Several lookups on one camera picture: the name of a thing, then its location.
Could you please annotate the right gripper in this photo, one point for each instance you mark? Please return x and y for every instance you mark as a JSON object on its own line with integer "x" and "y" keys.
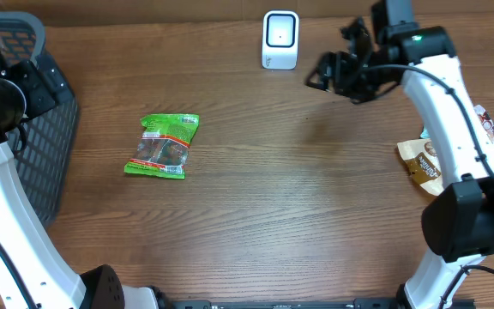
{"x": 334, "y": 69}

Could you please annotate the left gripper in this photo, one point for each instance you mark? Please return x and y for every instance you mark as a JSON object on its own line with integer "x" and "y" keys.
{"x": 45, "y": 96}

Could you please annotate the beige nut snack bag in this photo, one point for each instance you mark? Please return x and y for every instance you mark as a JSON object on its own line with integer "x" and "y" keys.
{"x": 421, "y": 158}

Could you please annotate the green snack bag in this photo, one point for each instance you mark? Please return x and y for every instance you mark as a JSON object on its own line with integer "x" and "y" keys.
{"x": 164, "y": 145}

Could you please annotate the light blue snack packet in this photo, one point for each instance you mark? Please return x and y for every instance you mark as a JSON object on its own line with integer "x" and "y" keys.
{"x": 424, "y": 134}

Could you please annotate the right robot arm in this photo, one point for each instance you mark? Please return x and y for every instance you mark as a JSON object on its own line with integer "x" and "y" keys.
{"x": 458, "y": 225}

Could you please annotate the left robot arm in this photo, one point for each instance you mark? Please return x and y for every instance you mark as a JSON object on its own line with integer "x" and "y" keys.
{"x": 32, "y": 272}

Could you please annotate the white barcode scanner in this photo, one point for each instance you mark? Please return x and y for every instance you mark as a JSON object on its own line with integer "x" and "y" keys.
{"x": 280, "y": 40}

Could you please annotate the grey plastic shopping basket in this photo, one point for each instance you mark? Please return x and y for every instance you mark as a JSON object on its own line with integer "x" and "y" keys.
{"x": 42, "y": 145}

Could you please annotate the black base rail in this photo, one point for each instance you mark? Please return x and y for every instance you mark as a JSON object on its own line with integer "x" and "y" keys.
{"x": 359, "y": 303}

